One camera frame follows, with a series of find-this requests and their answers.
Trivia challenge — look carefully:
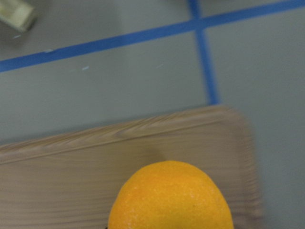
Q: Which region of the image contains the orange fruit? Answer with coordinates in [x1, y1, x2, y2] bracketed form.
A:
[108, 161, 234, 229]

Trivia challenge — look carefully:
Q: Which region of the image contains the wooden cutting board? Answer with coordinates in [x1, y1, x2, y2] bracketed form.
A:
[0, 105, 264, 229]

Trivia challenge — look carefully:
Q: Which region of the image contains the wooden dish rack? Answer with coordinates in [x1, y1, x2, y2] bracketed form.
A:
[0, 0, 37, 32]

